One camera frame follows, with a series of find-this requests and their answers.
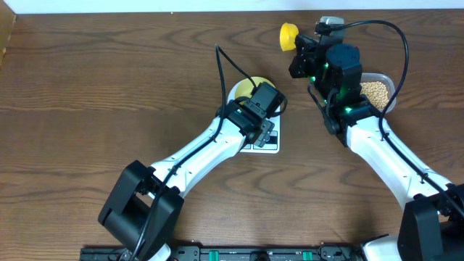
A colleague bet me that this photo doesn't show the yellow plastic measuring scoop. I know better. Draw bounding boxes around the yellow plastic measuring scoop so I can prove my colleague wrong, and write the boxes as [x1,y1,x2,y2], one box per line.
[279,22,299,51]

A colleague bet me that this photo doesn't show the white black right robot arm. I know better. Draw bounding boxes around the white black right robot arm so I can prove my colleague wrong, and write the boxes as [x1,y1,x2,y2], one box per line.
[279,17,463,260]

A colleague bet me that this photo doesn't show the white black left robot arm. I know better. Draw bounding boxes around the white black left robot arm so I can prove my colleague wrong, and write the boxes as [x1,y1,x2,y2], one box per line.
[98,82,287,260]

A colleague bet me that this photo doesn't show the yellow plastic bowl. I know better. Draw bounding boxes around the yellow plastic bowl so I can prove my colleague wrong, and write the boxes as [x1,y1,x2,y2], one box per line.
[229,76,275,99]

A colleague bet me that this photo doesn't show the white digital kitchen scale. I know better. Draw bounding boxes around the white digital kitchen scale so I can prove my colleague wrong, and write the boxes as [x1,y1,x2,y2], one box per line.
[228,92,281,154]

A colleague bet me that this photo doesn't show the clear plastic soybean container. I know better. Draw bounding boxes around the clear plastic soybean container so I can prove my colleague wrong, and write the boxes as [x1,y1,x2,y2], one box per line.
[360,72,395,112]

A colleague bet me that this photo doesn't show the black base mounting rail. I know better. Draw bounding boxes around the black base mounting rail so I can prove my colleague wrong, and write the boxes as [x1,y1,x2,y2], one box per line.
[78,244,365,261]

